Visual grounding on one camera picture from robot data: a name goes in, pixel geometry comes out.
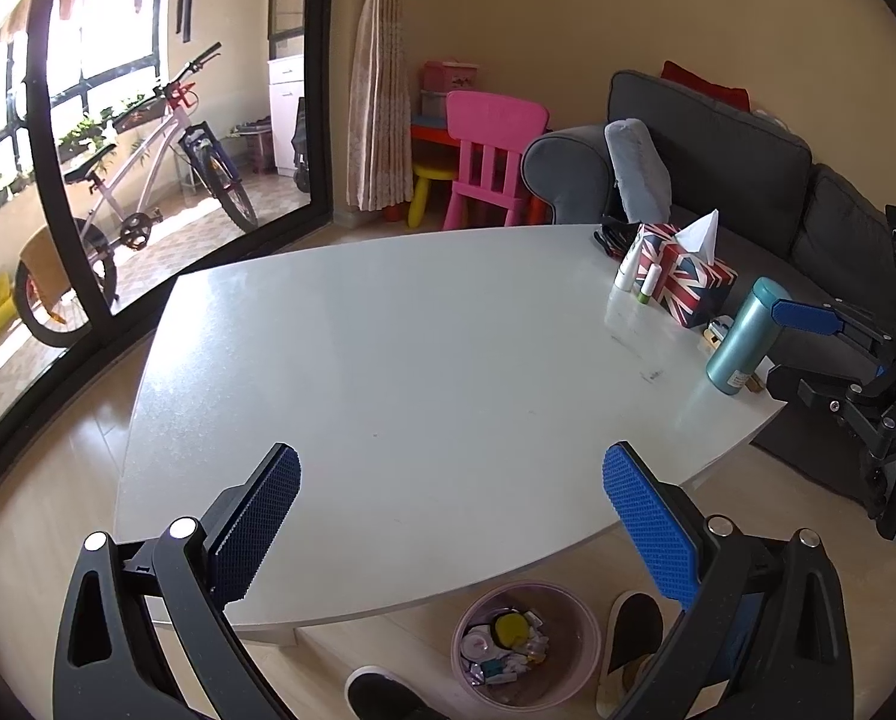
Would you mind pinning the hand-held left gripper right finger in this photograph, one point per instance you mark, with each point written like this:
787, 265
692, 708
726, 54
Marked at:
650, 517

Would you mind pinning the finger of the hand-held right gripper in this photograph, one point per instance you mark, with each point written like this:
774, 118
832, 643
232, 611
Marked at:
800, 382
804, 315

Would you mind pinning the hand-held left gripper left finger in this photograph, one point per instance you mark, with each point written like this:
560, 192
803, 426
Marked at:
257, 517

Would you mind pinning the pink trash bin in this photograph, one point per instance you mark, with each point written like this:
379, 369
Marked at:
568, 637

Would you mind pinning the clear wrapper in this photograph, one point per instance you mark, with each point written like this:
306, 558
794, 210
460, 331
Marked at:
536, 645

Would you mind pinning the round yellow white zip pouch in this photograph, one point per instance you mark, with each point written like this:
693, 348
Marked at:
509, 630

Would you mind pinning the clear round dish pink piece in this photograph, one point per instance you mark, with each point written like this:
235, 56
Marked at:
478, 643

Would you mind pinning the teal thermos bottle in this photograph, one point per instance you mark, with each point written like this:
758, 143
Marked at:
744, 337

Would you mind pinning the person's right shoe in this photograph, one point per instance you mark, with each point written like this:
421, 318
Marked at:
635, 630

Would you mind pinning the person's shoe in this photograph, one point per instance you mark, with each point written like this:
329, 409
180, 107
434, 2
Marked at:
635, 630
377, 694

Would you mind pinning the flag print tissue box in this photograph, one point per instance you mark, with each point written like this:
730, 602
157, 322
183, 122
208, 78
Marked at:
688, 285

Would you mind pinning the small green cap bottle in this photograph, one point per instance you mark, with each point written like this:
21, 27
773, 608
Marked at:
649, 285

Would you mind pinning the dark grey sofa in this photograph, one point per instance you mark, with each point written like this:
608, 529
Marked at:
718, 157

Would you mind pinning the white cream tube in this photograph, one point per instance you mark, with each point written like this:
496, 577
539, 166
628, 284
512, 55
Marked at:
628, 266

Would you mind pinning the black hair clip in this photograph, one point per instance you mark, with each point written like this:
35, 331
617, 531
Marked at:
611, 236

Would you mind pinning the person's left shoe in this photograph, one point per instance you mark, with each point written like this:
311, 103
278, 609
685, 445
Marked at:
377, 694

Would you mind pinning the light grey pillow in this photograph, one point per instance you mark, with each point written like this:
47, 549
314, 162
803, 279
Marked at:
639, 165

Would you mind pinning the red cushion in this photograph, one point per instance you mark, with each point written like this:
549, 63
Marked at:
703, 86

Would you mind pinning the cardboard box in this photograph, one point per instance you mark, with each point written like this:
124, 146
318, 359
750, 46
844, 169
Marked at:
43, 262

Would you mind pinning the pink kids chair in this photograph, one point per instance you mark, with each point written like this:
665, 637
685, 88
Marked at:
493, 116

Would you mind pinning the black stroller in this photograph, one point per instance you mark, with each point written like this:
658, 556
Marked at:
302, 142

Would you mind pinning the yellow kids stool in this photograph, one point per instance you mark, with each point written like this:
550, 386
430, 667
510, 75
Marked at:
433, 171

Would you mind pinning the white cabinet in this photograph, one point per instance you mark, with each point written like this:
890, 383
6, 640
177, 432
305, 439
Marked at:
287, 112

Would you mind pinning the white bicycle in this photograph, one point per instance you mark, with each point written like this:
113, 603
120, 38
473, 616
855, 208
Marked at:
178, 116

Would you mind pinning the red kids table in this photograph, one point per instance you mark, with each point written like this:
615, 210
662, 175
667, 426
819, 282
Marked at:
427, 131

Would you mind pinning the window planter with plants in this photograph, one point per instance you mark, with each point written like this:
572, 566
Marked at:
129, 116

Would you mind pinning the pink storage box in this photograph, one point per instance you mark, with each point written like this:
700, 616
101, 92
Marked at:
452, 76

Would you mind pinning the beige curtain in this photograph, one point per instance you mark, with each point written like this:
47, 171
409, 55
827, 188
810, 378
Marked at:
380, 90

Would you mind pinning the black sliding door frame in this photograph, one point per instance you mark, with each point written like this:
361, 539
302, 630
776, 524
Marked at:
320, 90

